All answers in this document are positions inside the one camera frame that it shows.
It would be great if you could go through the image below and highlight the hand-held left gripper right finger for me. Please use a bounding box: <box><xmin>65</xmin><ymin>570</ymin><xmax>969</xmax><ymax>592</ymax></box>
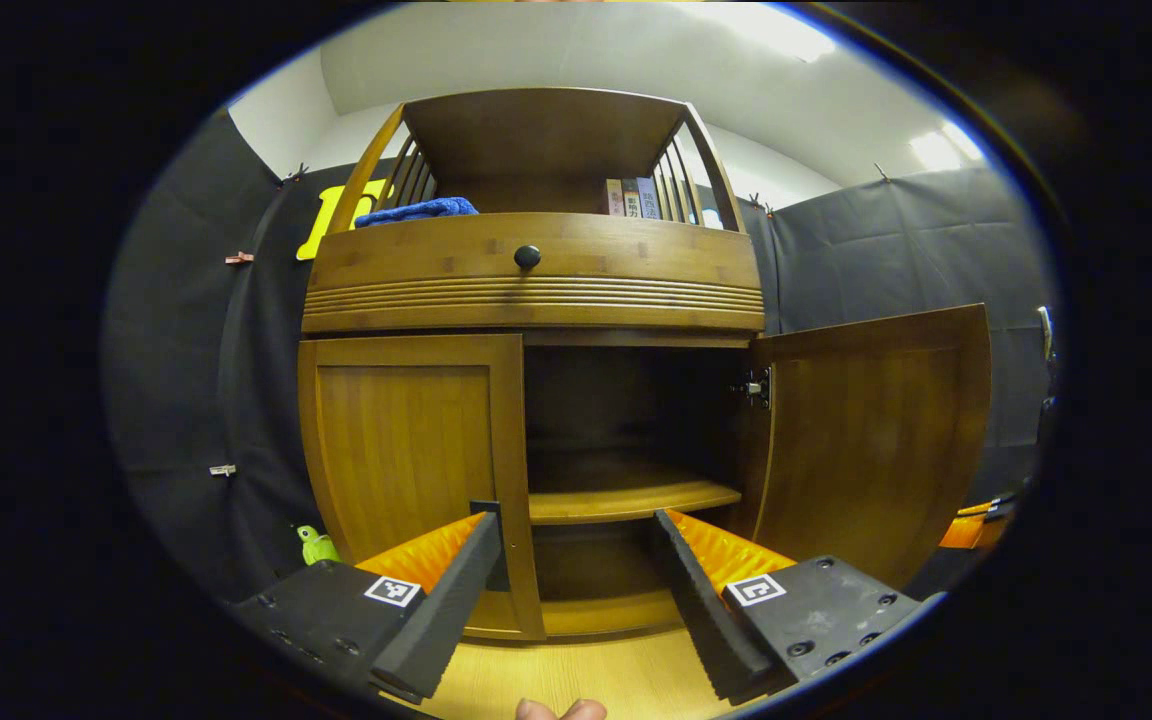
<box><xmin>650</xmin><ymin>507</ymin><xmax>939</xmax><ymax>705</ymax></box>

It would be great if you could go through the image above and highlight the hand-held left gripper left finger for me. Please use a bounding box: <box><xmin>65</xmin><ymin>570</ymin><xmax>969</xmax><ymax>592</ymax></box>
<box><xmin>234</xmin><ymin>512</ymin><xmax>505</xmax><ymax>701</ymax></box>

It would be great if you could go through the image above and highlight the wooden cabinet door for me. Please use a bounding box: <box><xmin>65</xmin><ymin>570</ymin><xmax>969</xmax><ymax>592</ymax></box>
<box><xmin>298</xmin><ymin>334</ymin><xmax>547</xmax><ymax>641</ymax></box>
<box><xmin>736</xmin><ymin>303</ymin><xmax>993</xmax><ymax>591</ymax></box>

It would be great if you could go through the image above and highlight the wooden double-door shoe cabinet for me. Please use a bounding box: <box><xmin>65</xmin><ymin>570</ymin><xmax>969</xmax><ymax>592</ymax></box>
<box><xmin>296</xmin><ymin>87</ymin><xmax>993</xmax><ymax>641</ymax></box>

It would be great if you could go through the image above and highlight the wooden cabinet drawer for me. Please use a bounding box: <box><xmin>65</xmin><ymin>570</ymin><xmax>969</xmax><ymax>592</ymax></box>
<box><xmin>301</xmin><ymin>212</ymin><xmax>767</xmax><ymax>335</ymax></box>

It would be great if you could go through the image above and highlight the wooden inner shelf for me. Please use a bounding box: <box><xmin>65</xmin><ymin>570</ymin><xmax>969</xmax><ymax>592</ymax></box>
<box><xmin>528</xmin><ymin>478</ymin><xmax>743</xmax><ymax>526</ymax></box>

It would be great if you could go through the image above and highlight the green frog toy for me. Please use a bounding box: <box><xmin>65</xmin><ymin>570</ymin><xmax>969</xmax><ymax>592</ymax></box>
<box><xmin>296</xmin><ymin>525</ymin><xmax>342</xmax><ymax>567</ymax></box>

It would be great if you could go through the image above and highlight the black backdrop cloth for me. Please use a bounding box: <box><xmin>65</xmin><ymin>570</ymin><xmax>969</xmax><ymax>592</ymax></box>
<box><xmin>101</xmin><ymin>108</ymin><xmax>1057</xmax><ymax>601</ymax></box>

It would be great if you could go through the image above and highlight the blue towel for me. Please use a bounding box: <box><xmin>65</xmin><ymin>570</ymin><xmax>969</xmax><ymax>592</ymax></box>
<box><xmin>354</xmin><ymin>197</ymin><xmax>480</xmax><ymax>229</ymax></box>

